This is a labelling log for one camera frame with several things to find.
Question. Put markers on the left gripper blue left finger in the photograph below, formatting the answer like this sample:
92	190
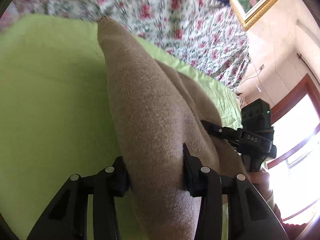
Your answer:
121	178

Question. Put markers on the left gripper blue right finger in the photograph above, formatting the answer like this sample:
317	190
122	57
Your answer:
191	167

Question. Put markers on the beige knit sweater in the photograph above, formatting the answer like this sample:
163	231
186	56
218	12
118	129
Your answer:
156	112

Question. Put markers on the person's right hand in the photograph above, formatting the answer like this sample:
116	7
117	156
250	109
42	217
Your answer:
261	180

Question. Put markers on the lime green bed sheet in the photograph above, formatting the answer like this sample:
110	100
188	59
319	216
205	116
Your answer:
55	116

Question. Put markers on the red rose floral quilt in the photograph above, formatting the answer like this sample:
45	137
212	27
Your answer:
205	34

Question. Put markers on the red wooden window frame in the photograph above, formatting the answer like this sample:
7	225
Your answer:
296	123

